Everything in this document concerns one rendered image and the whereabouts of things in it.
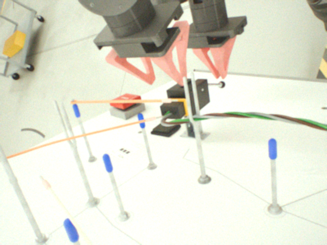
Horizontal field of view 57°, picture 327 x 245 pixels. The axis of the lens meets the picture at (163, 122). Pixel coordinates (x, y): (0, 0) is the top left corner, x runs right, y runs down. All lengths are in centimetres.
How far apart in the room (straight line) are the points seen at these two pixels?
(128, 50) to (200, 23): 18
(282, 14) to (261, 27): 13
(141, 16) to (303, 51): 148
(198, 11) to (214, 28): 4
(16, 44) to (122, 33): 402
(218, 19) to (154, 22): 18
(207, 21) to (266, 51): 136
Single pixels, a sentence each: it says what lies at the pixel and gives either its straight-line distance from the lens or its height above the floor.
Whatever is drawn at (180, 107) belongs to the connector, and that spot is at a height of 118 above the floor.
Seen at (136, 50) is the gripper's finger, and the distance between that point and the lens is 35.
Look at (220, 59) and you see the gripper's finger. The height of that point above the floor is 110.
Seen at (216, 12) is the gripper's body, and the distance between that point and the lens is 51.
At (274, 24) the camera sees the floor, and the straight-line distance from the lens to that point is 193.
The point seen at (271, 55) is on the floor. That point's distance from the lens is 183.
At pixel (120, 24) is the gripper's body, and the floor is 132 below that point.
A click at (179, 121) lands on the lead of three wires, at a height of 122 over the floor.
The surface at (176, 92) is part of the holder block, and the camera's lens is 45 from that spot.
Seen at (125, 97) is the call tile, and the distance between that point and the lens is 65.
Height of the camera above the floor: 149
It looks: 45 degrees down
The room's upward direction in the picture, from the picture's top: 67 degrees counter-clockwise
